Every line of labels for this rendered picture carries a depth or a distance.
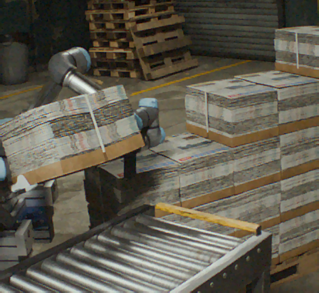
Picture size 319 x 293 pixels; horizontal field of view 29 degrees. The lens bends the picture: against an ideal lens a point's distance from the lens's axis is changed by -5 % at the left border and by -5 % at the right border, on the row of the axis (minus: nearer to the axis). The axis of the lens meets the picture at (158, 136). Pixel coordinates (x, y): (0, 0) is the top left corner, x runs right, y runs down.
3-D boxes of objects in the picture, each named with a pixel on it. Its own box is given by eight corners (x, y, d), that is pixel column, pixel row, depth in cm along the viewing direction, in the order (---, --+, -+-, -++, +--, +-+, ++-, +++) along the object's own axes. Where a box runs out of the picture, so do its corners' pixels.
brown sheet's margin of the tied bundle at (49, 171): (48, 179, 224) (44, 167, 224) (100, 163, 205) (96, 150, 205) (13, 189, 212) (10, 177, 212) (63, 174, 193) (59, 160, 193)
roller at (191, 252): (112, 241, 221) (119, 229, 223) (224, 274, 192) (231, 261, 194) (105, 234, 218) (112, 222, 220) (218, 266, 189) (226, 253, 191)
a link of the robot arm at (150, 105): (149, 104, 244) (150, 132, 247) (161, 97, 254) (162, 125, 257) (130, 103, 248) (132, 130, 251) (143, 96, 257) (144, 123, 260)
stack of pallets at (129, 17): (140, 61, 1061) (135, -14, 1026) (189, 64, 1007) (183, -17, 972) (87, 77, 958) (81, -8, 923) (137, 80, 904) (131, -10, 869)
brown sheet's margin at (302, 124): (233, 119, 333) (233, 111, 332) (275, 110, 346) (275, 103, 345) (279, 135, 301) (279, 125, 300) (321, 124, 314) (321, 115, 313)
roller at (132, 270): (72, 261, 207) (80, 249, 209) (186, 301, 178) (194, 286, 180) (65, 253, 204) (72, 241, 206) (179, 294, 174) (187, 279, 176)
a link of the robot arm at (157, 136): (151, 122, 262) (152, 142, 264) (133, 128, 254) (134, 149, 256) (166, 124, 257) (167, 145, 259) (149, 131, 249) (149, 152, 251)
